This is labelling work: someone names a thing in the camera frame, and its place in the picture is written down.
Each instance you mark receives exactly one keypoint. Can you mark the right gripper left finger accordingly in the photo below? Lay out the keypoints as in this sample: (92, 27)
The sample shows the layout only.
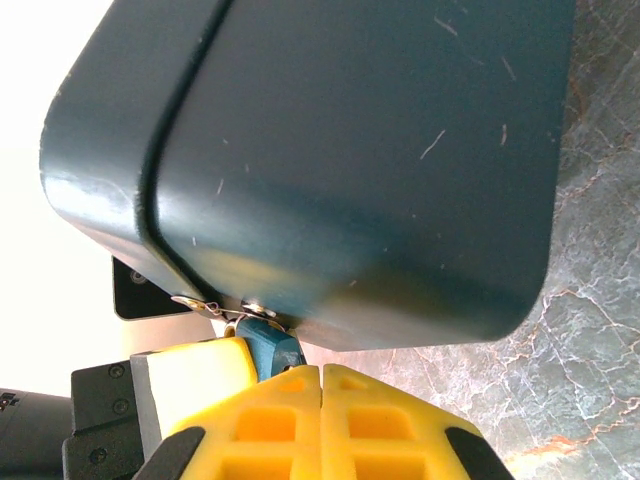
(300, 450)

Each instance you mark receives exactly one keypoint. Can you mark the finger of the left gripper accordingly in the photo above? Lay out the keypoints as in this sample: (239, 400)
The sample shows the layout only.
(200, 380)
(132, 295)

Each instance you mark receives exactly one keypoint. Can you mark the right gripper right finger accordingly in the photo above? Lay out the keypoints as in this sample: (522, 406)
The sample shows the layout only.
(340, 450)

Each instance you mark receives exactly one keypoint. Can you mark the small blue padlock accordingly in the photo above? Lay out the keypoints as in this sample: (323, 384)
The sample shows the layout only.
(270, 350)

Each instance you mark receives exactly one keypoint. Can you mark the blue painted tin box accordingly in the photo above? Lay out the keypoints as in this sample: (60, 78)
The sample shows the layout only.
(350, 150)

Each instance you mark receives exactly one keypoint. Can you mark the silver metal hasp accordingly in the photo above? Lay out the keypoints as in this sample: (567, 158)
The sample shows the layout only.
(257, 311)

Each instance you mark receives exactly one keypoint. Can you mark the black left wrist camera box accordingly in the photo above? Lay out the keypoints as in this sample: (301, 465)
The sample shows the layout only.
(30, 430)

